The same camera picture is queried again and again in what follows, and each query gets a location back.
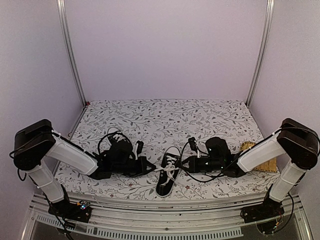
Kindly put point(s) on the aluminium frame post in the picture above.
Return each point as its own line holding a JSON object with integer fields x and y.
{"x": 62, "y": 13}
{"x": 267, "y": 25}

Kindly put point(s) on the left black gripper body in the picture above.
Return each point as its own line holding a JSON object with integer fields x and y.
{"x": 136, "y": 170}

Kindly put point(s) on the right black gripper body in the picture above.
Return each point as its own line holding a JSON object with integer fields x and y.
{"x": 198, "y": 168}

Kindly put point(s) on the floral patterned table mat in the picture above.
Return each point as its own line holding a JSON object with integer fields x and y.
{"x": 160, "y": 124}

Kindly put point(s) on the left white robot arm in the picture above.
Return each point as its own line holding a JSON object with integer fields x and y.
{"x": 39, "y": 140}

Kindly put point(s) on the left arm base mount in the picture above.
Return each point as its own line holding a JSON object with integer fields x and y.
{"x": 80, "y": 211}

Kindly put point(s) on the woven bamboo tray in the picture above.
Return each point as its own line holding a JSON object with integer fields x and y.
{"x": 268, "y": 166}

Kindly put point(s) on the right aluminium frame post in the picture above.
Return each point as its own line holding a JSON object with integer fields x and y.
{"x": 267, "y": 25}

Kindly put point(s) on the front aluminium rail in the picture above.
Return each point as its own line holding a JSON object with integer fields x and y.
{"x": 203, "y": 219}

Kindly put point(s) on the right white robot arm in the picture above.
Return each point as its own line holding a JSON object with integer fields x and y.
{"x": 300, "y": 143}

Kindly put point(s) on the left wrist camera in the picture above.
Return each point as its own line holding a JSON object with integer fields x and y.
{"x": 137, "y": 150}

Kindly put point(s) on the left aluminium frame post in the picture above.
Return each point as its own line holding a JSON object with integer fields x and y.
{"x": 62, "y": 13}

